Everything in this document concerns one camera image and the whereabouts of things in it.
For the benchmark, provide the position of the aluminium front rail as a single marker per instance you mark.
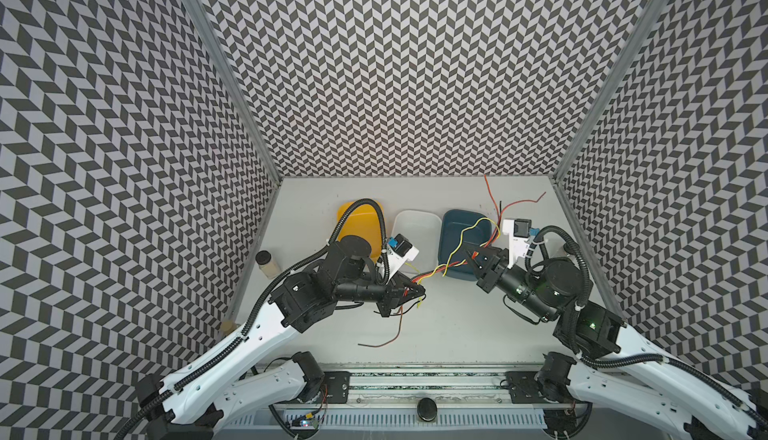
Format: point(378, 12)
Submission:
point(420, 380)

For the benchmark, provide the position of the small green circuit board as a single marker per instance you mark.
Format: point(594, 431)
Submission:
point(305, 422)

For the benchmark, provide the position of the left small jar black lid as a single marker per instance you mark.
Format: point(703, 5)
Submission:
point(267, 264)

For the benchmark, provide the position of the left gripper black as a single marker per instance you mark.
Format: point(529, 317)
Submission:
point(394, 293)

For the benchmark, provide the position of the white plastic bin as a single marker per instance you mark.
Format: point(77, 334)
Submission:
point(423, 230)

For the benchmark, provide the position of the teal plastic bin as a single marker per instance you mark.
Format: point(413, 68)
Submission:
point(460, 227)

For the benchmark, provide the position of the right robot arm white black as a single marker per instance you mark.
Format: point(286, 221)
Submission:
point(608, 362)

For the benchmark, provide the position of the yellow plastic bin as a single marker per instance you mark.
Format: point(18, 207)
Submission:
point(364, 222)

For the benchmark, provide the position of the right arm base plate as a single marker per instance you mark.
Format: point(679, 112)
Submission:
point(522, 388)

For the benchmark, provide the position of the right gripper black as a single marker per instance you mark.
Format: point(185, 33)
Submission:
point(492, 272)

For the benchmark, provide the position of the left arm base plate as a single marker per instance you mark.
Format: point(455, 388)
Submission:
point(333, 388)

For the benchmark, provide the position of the black round knob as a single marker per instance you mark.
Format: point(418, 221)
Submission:
point(427, 410)

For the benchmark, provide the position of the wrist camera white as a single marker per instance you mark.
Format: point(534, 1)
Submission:
point(398, 251)
point(518, 232)

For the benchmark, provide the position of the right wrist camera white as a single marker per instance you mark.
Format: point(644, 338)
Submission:
point(518, 232)

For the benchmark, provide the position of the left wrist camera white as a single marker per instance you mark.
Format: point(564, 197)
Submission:
point(398, 251)

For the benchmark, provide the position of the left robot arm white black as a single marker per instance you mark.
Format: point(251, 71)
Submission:
point(339, 276)

